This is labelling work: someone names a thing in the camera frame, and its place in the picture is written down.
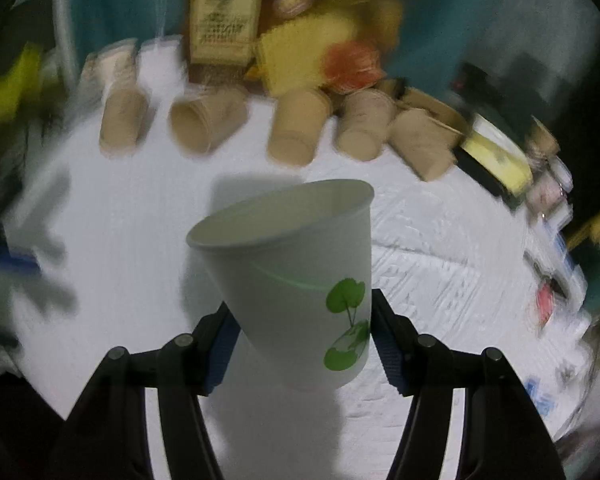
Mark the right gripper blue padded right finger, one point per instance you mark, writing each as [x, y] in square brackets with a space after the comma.
[395, 338]

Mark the brown paper cup far left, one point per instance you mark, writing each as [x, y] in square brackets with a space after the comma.
[123, 120]

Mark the upright brown paper cup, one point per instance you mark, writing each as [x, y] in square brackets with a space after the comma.
[542, 139]

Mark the clear jar white lid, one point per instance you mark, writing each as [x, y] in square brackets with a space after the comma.
[549, 188]

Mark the white paper cup green print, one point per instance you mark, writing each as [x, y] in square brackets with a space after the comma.
[294, 266]

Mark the blue white card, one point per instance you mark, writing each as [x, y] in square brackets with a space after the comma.
[543, 401]

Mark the brown cracker box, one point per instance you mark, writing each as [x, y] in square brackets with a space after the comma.
[277, 46]

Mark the yellow tissue box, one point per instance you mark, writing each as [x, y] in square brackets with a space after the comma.
[493, 160]

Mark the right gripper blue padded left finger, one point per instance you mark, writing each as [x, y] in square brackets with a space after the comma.
[215, 339]

